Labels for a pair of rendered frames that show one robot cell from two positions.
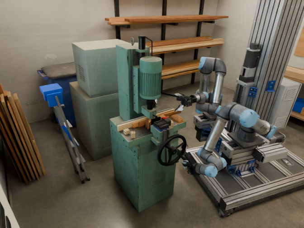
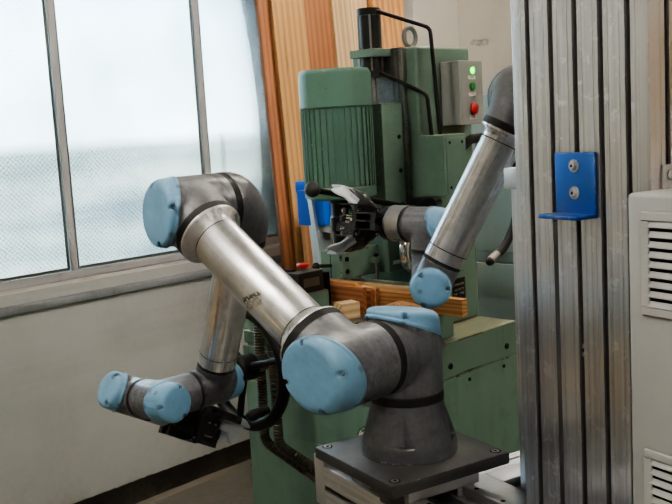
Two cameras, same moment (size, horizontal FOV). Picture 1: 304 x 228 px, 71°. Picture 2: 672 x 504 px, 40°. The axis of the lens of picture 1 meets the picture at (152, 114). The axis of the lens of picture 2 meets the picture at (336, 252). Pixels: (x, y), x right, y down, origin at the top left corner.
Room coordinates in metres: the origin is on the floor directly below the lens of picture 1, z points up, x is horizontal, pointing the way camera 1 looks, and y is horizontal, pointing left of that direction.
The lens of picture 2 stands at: (1.18, -2.21, 1.33)
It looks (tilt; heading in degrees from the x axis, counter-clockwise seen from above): 8 degrees down; 79
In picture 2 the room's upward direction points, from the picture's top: 3 degrees counter-clockwise
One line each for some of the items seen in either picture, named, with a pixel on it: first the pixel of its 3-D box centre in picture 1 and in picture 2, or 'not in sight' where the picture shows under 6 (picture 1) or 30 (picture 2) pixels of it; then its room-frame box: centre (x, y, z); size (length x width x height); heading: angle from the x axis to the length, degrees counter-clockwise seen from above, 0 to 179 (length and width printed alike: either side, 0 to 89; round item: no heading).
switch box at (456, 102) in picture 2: not in sight; (462, 93); (1.97, 0.08, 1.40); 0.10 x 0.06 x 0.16; 34
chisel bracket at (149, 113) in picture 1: (148, 112); (351, 264); (1.65, 0.03, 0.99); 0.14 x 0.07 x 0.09; 34
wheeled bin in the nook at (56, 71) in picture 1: (68, 97); not in sight; (3.03, 1.33, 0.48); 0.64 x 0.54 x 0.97; 128
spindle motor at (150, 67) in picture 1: (150, 78); (337, 134); (1.63, 0.02, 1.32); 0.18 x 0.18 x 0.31
